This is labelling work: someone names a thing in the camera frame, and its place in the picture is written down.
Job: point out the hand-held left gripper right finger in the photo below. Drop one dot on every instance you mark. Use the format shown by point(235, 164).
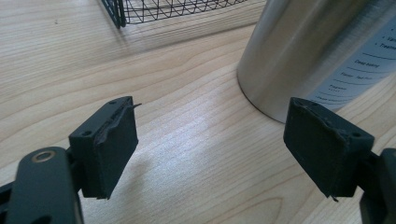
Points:
point(323, 149)

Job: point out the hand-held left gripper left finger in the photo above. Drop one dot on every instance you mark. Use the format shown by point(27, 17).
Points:
point(109, 155)

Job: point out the stainless steel cup with label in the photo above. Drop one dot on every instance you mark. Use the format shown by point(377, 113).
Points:
point(299, 53)

